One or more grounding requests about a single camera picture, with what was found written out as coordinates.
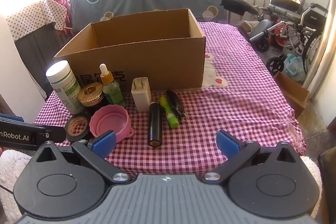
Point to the black tape roll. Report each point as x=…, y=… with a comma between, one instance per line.
x=68, y=129

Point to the green dropper bottle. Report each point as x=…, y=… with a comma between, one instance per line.
x=113, y=90

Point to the red checkered tablecloth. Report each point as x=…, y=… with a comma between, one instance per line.
x=236, y=108

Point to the brown cardboard box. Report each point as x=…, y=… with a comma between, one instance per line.
x=157, y=64

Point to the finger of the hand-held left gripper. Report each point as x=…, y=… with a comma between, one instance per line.
x=10, y=118
x=52, y=134

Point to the pink plastic lid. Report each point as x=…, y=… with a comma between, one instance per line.
x=110, y=119

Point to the white bottle with green label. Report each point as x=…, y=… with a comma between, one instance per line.
x=65, y=87

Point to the white power adapter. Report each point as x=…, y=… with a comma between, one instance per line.
x=141, y=98

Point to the light blue plastic bag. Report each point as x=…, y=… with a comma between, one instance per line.
x=294, y=66

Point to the black cylinder tube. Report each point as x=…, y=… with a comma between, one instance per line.
x=155, y=124

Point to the green glue stick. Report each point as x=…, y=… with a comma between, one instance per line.
x=169, y=113

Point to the white star-print cloth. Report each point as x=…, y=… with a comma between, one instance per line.
x=31, y=16

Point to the black padded cushion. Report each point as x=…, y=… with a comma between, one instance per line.
x=241, y=5

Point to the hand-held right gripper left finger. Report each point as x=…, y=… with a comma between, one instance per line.
x=105, y=144

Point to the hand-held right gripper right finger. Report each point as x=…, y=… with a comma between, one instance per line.
x=227, y=144

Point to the black key fob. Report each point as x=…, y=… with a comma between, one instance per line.
x=173, y=100

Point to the black wheelchair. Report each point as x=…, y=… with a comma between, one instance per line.
x=309, y=16

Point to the small cardboard box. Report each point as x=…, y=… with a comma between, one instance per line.
x=294, y=95

